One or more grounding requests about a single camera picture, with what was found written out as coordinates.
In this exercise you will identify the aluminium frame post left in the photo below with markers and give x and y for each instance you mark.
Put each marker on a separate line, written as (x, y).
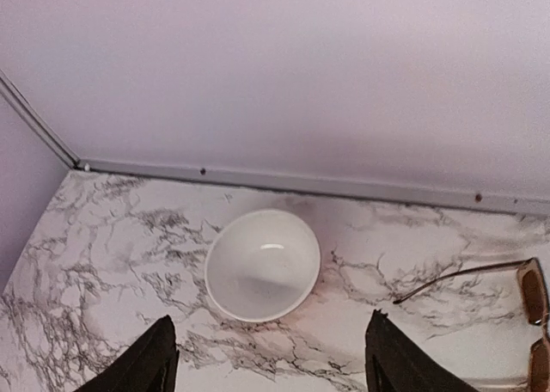
(25, 111)

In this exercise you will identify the brown translucent sunglasses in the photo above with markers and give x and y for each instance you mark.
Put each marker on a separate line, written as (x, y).
(535, 300)

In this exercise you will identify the white bowl orange outside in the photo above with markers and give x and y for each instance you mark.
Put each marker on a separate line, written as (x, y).
(262, 266)

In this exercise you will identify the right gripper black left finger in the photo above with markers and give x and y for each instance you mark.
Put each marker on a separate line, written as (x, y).
(149, 364)

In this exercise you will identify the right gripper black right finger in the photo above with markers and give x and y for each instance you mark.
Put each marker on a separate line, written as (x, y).
(393, 362)

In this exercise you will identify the aluminium frame rail back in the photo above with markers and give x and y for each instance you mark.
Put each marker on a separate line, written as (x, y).
(428, 196)

